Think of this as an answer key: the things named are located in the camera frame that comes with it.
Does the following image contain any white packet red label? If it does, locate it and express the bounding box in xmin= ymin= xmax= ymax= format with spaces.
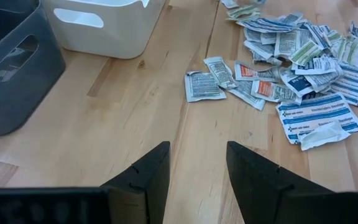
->
xmin=233 ymin=59 xmax=282 ymax=83
xmin=250 ymin=80 xmax=303 ymax=106

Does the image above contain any large blue-striped bandage packet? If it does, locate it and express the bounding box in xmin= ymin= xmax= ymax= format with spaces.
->
xmin=275 ymin=92 xmax=358 ymax=145

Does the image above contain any green-striped white packet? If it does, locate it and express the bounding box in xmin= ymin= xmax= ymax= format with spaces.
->
xmin=226 ymin=4 xmax=261 ymax=22
xmin=324 ymin=29 xmax=344 ymax=48
xmin=290 ymin=40 xmax=324 ymax=67
xmin=330 ymin=35 xmax=358 ymax=67

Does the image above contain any plain white crumpled packet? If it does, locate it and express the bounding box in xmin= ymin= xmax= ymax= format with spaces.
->
xmin=297 ymin=120 xmax=352 ymax=152

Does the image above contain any translucent grey plastic bin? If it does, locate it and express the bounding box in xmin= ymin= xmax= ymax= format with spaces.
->
xmin=0 ymin=0 xmax=67 ymax=137

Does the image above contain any white plastic bin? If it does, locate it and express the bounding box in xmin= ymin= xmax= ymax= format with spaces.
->
xmin=42 ymin=0 xmax=167 ymax=60

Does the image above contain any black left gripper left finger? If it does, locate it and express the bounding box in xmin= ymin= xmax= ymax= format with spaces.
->
xmin=100 ymin=141 xmax=172 ymax=224

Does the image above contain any white navy pad packet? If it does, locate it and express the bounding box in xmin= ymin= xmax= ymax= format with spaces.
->
xmin=279 ymin=69 xmax=315 ymax=98

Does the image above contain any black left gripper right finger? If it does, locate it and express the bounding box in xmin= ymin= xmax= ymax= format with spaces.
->
xmin=227 ymin=141 xmax=334 ymax=224

